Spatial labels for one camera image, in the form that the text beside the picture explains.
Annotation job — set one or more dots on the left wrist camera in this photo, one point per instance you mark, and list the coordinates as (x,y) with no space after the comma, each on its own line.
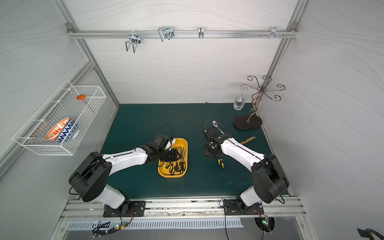
(164,142)

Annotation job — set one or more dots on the wooden knife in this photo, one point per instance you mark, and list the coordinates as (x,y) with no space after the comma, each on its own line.
(248,140)

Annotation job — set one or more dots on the aluminium top rail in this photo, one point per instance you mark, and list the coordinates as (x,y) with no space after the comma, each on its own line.
(179,34)

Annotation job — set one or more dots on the copper hook stand black base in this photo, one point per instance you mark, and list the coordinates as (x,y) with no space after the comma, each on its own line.
(253,121)

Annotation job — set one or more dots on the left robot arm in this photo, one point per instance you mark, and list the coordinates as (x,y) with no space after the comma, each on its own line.
(90,179)

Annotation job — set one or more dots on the metal spoon white handle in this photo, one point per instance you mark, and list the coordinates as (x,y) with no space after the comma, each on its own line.
(216,125)

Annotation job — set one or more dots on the metal loop hook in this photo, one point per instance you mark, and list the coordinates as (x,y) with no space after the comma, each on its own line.
(166,33)

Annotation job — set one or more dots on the white wire basket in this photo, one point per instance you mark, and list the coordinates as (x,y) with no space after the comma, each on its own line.
(62,104)

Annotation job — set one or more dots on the orange patterned bowl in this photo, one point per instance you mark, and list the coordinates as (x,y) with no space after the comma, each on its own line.
(56,130)

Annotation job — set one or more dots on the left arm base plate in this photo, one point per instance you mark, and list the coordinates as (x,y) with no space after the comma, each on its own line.
(127,209)

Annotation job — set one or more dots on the blue patterned bowl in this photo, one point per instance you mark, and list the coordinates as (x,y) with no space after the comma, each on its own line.
(67,132)

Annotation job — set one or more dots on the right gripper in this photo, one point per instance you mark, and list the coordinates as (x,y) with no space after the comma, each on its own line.
(211,146)

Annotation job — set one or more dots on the white vent strip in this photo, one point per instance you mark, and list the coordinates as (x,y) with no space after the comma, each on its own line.
(156,224)

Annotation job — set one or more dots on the metal clamp hook right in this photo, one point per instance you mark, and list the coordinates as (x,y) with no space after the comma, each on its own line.
(274,34)

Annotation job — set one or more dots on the aluminium front rail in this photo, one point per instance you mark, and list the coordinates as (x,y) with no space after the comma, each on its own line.
(184,208)

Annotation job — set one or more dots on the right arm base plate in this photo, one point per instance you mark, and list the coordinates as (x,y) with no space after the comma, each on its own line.
(235,207)

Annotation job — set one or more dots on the small metal hook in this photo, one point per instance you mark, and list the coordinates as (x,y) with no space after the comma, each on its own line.
(201,32)

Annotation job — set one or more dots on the green table mat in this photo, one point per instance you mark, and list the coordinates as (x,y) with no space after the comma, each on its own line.
(136,125)

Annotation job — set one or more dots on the orange spoon in basket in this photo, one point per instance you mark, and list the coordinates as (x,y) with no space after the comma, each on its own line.
(83,99)

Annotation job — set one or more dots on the clear glass jar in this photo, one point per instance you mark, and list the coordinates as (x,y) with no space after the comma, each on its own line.
(239,103)

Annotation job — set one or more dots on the metal double hook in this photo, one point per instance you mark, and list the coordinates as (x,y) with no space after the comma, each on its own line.
(133,42)

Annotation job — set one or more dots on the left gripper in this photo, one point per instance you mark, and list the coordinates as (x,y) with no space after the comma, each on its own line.
(174,154)

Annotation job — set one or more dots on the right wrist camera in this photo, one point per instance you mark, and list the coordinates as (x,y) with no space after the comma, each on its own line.
(211,134)

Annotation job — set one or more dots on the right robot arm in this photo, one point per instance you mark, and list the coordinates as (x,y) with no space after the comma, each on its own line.
(269,178)

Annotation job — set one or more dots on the aluminium rail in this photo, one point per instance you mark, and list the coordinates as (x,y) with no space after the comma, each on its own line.
(184,208)
(179,34)

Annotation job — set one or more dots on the yellow plastic storage tray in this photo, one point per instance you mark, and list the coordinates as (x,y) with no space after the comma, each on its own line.
(162,165)

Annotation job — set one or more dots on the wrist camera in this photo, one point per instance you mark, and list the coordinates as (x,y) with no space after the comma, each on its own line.
(164,142)
(211,134)

